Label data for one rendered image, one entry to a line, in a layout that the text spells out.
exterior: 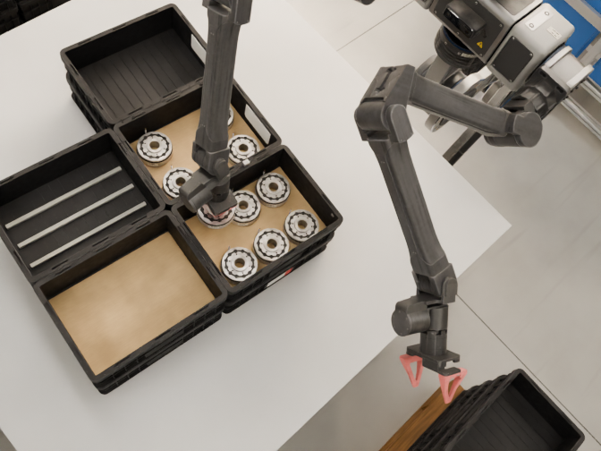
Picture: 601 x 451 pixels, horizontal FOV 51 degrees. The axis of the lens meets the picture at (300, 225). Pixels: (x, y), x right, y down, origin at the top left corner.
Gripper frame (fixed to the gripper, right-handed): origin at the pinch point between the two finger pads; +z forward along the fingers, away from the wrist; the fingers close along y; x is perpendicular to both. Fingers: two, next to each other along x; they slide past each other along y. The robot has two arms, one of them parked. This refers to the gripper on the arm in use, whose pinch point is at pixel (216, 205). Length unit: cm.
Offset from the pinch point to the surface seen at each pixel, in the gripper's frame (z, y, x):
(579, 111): 98, 8, 204
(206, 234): 16.2, 0.8, -3.6
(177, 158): 17.2, -24.6, 0.6
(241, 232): 16.6, 5.1, 5.8
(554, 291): 106, 74, 137
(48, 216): 14.8, -24.1, -39.4
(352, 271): 31, 29, 33
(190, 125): 18.0, -33.2, 9.4
